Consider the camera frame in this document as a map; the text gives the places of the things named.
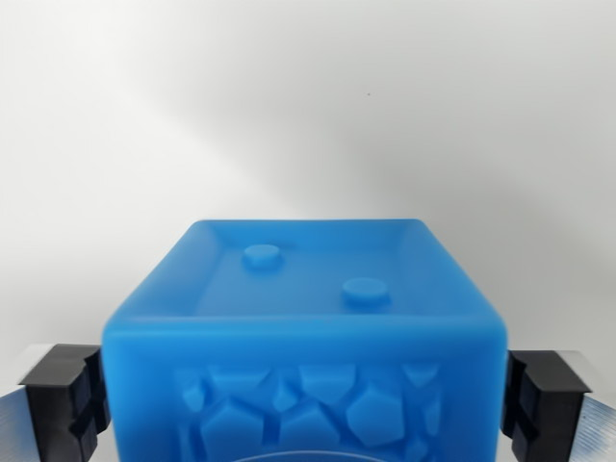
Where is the black-padded silver gripper right finger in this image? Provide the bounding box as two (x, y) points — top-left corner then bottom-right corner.
(500, 347), (616, 462)

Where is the blue textured soft cube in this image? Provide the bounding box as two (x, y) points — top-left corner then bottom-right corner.
(101, 217), (509, 462)

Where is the black-padded silver gripper left finger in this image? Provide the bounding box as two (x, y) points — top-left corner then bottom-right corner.
(0, 343), (114, 462)

